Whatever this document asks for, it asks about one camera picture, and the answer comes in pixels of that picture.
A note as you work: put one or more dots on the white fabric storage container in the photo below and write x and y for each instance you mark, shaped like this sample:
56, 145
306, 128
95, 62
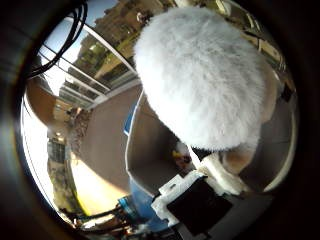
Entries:
146, 150

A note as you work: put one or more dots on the blue flat panel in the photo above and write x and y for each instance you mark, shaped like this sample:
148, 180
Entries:
129, 123

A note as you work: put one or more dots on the blue cylindrical connector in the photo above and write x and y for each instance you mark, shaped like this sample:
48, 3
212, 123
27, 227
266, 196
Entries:
125, 206

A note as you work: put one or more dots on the white brown spotted plush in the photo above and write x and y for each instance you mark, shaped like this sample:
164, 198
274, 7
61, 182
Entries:
182, 158

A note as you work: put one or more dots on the white fluffy plush toy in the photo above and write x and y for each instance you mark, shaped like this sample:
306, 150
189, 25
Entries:
200, 76

